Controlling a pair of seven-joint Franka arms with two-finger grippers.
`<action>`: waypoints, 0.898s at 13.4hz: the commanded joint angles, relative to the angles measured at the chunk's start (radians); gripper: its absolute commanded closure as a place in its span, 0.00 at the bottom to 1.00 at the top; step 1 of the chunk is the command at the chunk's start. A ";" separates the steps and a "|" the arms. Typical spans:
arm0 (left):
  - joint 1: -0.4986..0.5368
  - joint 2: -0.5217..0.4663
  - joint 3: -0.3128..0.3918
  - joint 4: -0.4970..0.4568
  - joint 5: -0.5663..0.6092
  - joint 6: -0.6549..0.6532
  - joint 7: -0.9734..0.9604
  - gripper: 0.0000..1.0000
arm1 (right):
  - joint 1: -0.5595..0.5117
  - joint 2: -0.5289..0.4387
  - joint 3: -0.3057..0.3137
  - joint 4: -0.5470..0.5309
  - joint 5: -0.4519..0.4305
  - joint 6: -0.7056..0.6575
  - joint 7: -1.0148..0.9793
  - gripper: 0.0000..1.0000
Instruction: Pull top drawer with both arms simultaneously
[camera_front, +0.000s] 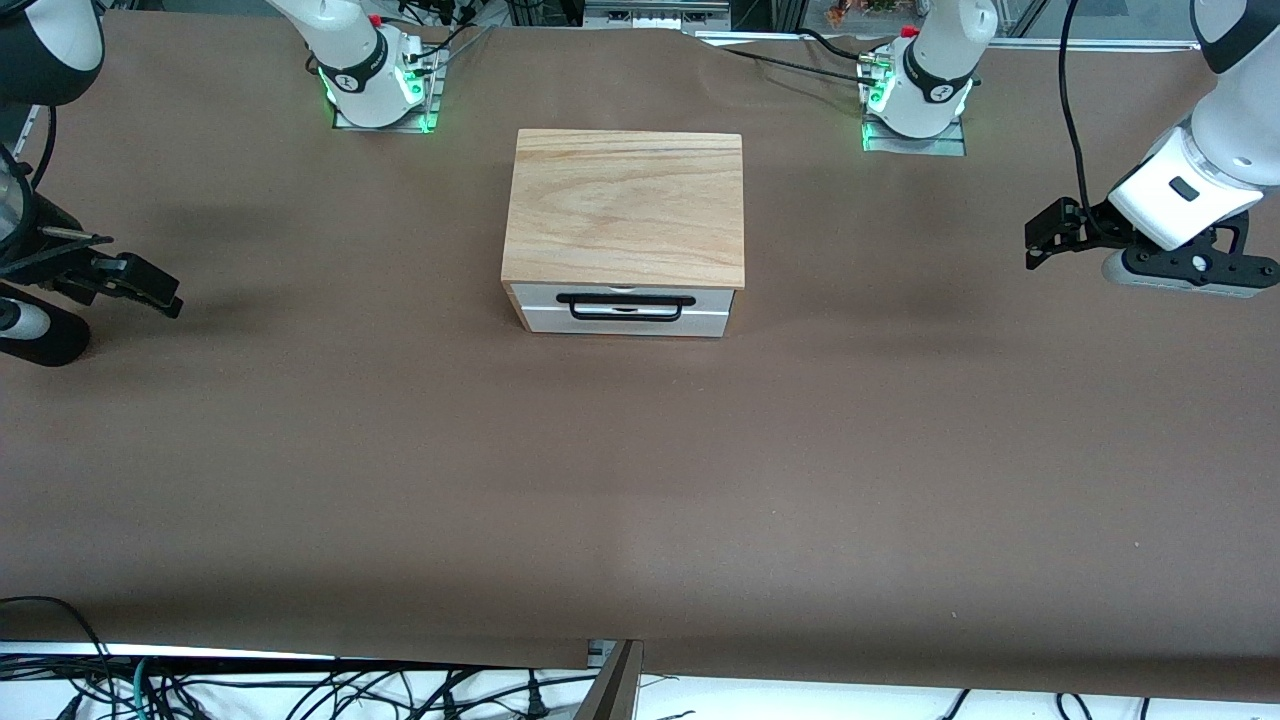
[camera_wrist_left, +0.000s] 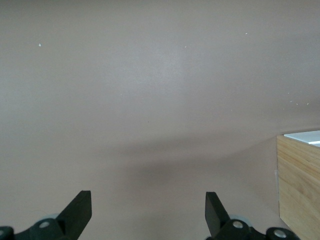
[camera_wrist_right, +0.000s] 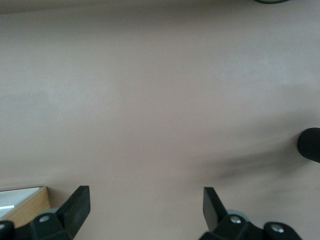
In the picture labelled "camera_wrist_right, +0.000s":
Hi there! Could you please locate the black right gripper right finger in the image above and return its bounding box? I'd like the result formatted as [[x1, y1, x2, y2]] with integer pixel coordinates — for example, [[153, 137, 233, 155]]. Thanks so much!
[[199, 186, 301, 240]]

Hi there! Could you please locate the wooden drawer cabinet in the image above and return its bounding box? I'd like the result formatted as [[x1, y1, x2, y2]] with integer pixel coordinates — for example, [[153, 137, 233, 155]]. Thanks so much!
[[0, 185, 51, 227]]

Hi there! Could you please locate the black ribbed foam cylinder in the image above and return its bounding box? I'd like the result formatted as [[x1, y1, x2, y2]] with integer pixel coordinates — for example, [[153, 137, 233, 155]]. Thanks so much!
[[296, 127, 320, 165]]

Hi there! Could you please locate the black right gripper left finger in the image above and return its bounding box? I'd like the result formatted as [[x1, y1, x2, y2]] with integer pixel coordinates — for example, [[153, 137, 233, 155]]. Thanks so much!
[[0, 185, 91, 240]]

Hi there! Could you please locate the black floor cable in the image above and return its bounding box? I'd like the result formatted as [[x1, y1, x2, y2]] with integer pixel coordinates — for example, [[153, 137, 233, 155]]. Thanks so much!
[[253, 0, 291, 5]]

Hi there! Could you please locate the brown table cover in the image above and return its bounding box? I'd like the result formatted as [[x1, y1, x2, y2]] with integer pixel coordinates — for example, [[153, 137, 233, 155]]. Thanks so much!
[[0, 0, 320, 240]]

